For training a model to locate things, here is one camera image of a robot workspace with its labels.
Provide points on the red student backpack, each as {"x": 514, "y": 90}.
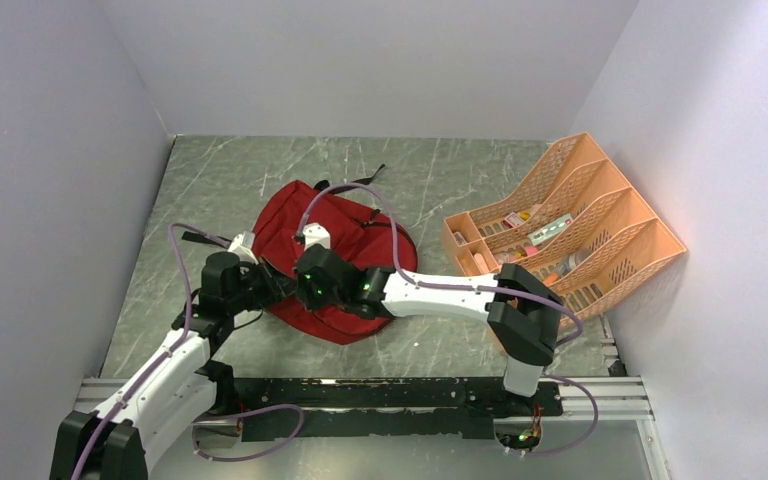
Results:
{"x": 361, "y": 235}

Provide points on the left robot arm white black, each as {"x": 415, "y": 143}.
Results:
{"x": 125, "y": 435}

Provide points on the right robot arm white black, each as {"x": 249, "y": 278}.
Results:
{"x": 522, "y": 312}

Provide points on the pink eraser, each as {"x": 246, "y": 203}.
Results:
{"x": 481, "y": 263}

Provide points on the white green ruler case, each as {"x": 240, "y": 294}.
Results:
{"x": 549, "y": 231}

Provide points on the orange plastic desk organizer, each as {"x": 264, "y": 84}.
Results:
{"x": 614, "y": 245}

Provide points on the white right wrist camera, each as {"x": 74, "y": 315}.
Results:
{"x": 314, "y": 234}

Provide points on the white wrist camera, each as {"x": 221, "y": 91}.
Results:
{"x": 314, "y": 234}
{"x": 242, "y": 246}

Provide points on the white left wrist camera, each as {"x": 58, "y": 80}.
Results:
{"x": 242, "y": 246}

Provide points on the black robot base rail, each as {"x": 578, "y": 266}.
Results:
{"x": 476, "y": 408}

